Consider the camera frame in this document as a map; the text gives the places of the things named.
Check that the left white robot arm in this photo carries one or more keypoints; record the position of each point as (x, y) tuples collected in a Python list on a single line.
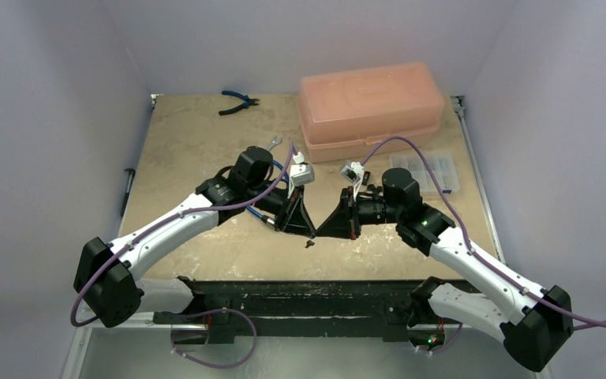
[(109, 277)]

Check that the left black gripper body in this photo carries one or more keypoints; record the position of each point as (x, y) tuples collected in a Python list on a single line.
[(274, 203)]

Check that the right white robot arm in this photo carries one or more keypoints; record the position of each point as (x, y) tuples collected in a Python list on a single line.
[(531, 321)]

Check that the blue cable lock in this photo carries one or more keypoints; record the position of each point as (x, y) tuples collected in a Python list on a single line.
[(260, 174)]

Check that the orange black padlock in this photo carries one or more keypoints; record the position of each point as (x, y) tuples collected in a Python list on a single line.
[(366, 175)]

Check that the silver open end wrench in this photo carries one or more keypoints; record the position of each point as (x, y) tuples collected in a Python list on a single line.
[(276, 140)]

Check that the black handle tool at edge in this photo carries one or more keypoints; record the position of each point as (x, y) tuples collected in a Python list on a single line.
[(128, 187)]

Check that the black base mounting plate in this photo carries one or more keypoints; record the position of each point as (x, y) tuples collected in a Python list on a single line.
[(383, 309)]

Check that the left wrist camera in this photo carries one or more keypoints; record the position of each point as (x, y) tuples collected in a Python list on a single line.
[(300, 171)]

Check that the pink translucent plastic toolbox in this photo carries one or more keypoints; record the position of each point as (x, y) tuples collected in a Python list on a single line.
[(346, 114)]

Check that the black head padlock keys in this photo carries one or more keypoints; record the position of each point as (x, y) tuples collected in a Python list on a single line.
[(372, 188)]

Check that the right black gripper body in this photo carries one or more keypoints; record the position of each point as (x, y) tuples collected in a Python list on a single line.
[(351, 212)]

